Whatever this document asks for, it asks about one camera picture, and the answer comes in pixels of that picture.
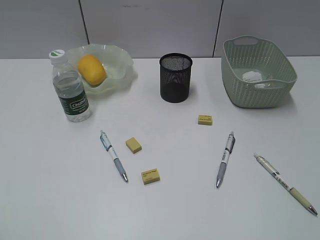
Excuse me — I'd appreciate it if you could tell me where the blue and white pen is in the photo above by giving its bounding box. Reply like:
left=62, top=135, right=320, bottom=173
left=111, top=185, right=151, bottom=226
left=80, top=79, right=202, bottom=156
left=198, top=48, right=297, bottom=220
left=100, top=130, right=129, bottom=183

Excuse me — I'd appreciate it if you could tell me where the yellow eraser front label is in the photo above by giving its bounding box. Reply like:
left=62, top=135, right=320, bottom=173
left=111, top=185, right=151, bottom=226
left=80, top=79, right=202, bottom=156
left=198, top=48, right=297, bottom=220
left=141, top=168, right=160, bottom=185

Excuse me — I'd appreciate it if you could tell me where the plain yellow eraser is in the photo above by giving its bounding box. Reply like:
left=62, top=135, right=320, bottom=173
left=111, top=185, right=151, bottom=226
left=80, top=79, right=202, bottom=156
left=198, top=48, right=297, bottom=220
left=125, top=137, right=142, bottom=154

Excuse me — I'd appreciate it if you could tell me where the pale green wavy plate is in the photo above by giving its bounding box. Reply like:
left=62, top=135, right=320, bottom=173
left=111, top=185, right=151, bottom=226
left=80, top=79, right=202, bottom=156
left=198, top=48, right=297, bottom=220
left=67, top=43, right=138, bottom=97

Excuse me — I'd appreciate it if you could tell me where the black mesh pen holder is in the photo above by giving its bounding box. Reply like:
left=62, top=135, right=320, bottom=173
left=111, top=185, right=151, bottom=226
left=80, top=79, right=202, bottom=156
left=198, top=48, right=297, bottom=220
left=159, top=53, right=193, bottom=103

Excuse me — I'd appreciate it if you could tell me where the green woven plastic basket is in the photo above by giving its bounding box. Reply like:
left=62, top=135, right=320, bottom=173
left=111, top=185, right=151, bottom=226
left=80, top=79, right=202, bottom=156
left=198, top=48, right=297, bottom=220
left=221, top=35, right=297, bottom=109

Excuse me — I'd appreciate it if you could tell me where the yellow mango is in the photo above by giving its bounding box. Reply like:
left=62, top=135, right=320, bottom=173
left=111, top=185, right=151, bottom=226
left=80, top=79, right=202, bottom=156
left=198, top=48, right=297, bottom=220
left=78, top=55, right=107, bottom=87

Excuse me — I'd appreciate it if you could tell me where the grey and white pen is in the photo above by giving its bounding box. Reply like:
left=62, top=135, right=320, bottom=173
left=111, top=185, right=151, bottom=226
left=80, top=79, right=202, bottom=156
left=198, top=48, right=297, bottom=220
left=216, top=131, right=236, bottom=188

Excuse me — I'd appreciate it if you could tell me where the beige grip pen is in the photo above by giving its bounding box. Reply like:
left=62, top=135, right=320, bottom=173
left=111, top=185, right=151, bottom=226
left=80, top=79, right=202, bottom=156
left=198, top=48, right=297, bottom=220
left=253, top=152, right=318, bottom=216

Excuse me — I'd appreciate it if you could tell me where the white waste paper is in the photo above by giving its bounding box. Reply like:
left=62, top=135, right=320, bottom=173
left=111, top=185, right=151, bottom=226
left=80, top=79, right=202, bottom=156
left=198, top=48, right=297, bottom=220
left=242, top=71, right=272, bottom=89

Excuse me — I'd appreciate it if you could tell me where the yellow eraser near basket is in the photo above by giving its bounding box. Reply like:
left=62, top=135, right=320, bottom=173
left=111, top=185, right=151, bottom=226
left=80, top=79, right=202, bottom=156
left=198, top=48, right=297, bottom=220
left=197, top=114, right=213, bottom=126

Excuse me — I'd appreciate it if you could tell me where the clear water bottle green label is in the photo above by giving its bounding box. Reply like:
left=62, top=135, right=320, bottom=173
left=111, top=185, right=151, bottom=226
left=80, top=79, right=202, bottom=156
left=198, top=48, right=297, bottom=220
left=49, top=49, right=92, bottom=123

